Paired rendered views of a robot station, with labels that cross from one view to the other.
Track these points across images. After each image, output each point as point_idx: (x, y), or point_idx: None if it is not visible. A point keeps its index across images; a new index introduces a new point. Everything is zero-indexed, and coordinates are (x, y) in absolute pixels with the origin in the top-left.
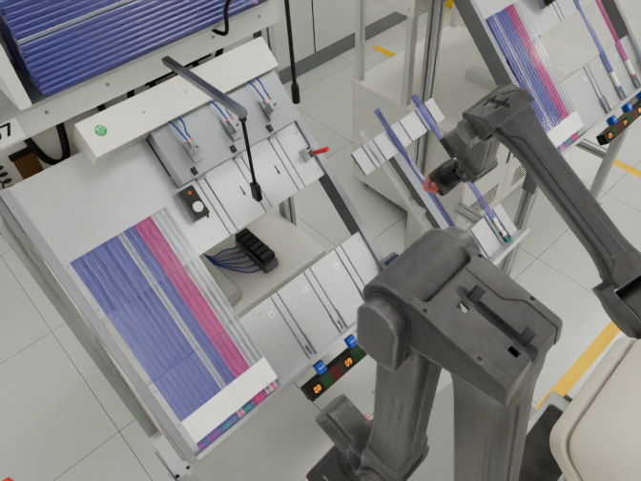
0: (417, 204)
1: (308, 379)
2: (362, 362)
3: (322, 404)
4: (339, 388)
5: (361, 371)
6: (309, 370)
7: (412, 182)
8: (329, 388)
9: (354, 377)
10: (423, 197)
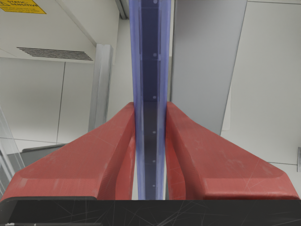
0: (169, 88)
1: (76, 74)
2: (126, 102)
3: (66, 103)
4: (88, 104)
5: (118, 109)
6: (84, 68)
7: (181, 22)
8: (82, 97)
9: (108, 107)
10: (184, 99)
